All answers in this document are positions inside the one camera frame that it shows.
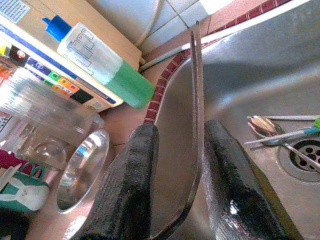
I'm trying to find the steel spoon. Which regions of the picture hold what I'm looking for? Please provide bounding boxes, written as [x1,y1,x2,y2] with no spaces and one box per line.
[246,116,320,173]

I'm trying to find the steel sink drain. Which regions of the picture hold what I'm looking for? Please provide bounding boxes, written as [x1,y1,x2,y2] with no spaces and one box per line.
[277,138,320,183]

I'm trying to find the green white rabbit mug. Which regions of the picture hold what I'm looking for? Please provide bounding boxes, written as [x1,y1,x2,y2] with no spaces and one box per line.
[0,149,51,213]

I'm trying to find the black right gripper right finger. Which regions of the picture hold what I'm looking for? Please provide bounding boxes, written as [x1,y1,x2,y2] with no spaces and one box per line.
[202,119,305,240]

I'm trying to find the white flexible hose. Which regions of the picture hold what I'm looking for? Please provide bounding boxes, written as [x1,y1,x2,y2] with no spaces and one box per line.
[134,0,166,48]

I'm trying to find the thin steel utensil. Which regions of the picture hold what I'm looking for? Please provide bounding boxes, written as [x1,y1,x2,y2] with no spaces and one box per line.
[252,114,320,122]

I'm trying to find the white pipe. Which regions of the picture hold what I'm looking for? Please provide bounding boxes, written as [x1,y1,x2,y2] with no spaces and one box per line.
[138,42,192,73]

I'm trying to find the beige water purifier appliance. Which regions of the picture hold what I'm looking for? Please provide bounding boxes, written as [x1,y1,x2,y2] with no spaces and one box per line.
[0,0,143,113]

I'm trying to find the white utensil with green grip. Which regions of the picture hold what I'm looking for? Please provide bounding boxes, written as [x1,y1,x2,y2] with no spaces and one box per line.
[244,116,320,151]

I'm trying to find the steel sink basin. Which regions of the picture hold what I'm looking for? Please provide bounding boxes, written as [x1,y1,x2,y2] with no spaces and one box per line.
[143,0,320,240]

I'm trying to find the clear glass jar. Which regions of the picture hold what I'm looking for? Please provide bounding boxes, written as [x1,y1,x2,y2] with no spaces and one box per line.
[0,68,111,215]

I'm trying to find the black round appliance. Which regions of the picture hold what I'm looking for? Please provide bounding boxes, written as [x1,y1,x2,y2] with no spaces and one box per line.
[0,208,30,240]

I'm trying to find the green soap bottle blue cap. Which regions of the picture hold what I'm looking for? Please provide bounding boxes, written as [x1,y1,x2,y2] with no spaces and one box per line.
[41,15,156,110]

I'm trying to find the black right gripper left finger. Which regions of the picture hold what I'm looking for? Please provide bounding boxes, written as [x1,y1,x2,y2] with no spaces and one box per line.
[64,121,161,240]

